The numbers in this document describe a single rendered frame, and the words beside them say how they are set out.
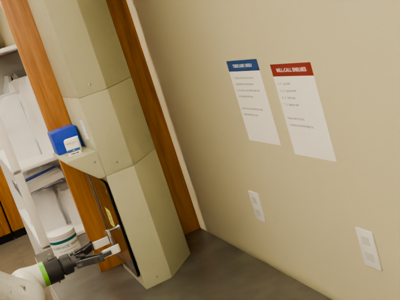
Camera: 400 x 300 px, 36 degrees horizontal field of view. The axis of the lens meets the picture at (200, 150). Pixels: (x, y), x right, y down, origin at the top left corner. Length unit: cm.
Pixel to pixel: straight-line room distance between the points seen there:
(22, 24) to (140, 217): 90
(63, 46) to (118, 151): 42
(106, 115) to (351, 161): 100
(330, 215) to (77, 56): 104
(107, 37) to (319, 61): 102
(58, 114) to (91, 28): 48
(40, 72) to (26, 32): 16
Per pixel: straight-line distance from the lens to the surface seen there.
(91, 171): 229
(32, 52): 261
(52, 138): 245
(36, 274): 234
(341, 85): 154
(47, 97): 261
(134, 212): 235
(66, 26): 226
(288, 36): 167
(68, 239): 299
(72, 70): 225
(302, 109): 173
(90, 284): 270
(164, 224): 246
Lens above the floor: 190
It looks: 13 degrees down
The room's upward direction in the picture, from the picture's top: 18 degrees counter-clockwise
